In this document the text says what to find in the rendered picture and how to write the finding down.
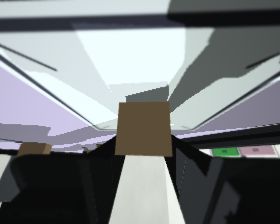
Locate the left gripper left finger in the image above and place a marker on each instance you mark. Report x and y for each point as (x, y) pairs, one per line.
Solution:
(98, 175)

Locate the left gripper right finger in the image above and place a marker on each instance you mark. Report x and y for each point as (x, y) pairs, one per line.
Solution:
(198, 178)

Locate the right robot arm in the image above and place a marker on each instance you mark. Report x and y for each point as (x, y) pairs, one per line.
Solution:
(2, 206)

